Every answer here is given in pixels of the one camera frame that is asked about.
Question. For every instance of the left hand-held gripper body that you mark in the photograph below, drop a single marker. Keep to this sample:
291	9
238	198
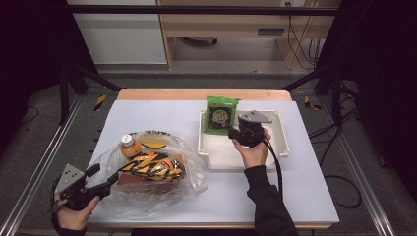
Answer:
70	183

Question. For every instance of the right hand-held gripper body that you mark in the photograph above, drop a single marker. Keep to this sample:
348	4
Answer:
250	131

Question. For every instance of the green snack packet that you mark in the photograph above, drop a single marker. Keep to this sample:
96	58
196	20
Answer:
218	114

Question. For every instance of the white plastic bin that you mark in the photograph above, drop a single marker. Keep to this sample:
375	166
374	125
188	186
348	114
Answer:
280	137

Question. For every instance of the orange juice bottle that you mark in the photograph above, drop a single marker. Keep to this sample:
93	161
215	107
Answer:
130	149

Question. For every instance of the orange black chips packet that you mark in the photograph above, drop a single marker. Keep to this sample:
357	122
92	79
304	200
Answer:
154	167

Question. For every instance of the translucent plastic bag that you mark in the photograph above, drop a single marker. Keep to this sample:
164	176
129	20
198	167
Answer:
183	193

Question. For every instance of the person's right hand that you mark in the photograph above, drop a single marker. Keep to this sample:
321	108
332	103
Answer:
254	155

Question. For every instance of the person's left hand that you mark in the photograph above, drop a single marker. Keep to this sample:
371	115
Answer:
73	219

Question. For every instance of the white table sheet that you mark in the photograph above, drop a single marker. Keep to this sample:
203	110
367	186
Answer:
229	196

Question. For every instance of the yellow black tape strip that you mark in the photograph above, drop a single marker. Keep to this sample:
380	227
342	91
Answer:
100	102
308	102

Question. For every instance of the black metal stand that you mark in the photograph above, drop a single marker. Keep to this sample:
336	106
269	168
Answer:
64	98
334	85

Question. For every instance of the light wooden desk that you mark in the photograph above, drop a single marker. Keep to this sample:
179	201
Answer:
223	24

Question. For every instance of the black crossbar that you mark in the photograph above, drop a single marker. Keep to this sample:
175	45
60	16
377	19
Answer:
196	10

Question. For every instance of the white cabinet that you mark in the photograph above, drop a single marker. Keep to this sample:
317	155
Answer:
121	39

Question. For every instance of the black curtain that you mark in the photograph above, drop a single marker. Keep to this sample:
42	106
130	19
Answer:
387	65
29	49

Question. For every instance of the aluminium rail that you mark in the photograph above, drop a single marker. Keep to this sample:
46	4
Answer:
42	157
360	180

